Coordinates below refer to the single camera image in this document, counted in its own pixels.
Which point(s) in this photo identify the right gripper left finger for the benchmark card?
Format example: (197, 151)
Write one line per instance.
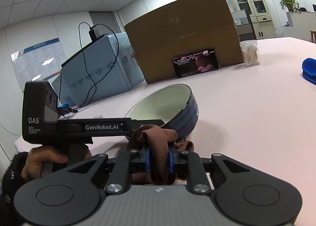
(122, 168)

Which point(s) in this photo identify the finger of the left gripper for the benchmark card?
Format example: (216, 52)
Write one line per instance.
(150, 123)

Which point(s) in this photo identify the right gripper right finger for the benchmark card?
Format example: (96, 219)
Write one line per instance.
(193, 168)

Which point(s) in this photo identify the brown cleaning cloth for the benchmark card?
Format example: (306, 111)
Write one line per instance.
(157, 140)

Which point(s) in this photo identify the dark blue ceramic bowl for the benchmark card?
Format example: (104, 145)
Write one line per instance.
(174, 104)

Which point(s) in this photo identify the left hand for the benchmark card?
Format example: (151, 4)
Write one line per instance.
(36, 158)

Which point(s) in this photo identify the black clamp tool pile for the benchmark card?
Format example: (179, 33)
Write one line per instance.
(65, 109)

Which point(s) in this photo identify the light blue printed carton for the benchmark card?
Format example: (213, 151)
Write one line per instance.
(102, 69)

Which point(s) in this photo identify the smartphone playing video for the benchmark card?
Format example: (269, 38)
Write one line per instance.
(196, 63)

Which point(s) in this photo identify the black power adapter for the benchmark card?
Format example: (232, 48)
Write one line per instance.
(94, 34)

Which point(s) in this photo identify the large brown cardboard box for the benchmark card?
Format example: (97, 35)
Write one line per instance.
(180, 28)

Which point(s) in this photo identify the clear cotton swab jar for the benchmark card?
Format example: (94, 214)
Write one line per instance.
(250, 52)

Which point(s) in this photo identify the blue cloth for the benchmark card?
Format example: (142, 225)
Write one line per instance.
(309, 70)

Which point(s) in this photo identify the beige filing cabinet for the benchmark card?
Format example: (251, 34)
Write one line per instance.
(259, 15)

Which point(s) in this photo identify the white reception counter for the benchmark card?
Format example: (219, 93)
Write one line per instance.
(300, 24)

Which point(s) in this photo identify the wooden stool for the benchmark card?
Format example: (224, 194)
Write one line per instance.
(313, 36)

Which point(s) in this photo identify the green potted plant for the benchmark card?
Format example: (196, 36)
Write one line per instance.
(291, 5)

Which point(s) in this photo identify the wall notice board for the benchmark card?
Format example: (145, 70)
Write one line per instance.
(41, 61)

